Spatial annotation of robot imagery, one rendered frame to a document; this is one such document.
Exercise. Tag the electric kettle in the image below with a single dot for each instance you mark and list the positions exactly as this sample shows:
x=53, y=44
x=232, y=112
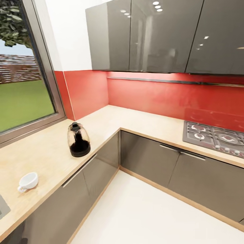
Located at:
x=78, y=140

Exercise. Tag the burner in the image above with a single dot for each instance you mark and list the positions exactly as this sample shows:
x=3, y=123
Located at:
x=215, y=138

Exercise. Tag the countertop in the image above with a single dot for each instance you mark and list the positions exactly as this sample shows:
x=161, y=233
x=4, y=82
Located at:
x=46, y=153
x=156, y=127

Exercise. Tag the fixed window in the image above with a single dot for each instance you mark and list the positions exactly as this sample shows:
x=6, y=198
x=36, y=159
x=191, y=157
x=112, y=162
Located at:
x=30, y=100

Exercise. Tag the coffee cup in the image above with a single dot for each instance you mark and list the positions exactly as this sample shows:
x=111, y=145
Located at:
x=28, y=181

